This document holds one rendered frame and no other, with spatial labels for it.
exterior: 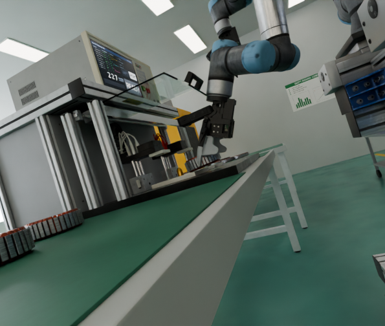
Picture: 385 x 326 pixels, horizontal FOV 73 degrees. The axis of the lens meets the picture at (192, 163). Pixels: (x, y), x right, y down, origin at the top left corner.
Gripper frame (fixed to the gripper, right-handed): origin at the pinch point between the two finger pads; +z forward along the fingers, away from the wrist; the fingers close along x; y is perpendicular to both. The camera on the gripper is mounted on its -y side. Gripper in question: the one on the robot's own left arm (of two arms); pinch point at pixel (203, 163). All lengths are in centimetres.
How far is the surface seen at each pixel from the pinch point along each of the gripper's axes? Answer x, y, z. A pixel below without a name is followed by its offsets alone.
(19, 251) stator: -54, -7, 7
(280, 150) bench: 160, 22, 1
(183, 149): 24.4, -16.2, -1.1
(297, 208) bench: 163, 44, 49
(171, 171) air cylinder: 23.2, -19.9, 8.7
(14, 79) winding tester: -5, -73, -20
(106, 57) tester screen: 2, -40, -31
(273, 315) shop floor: 48, 31, 75
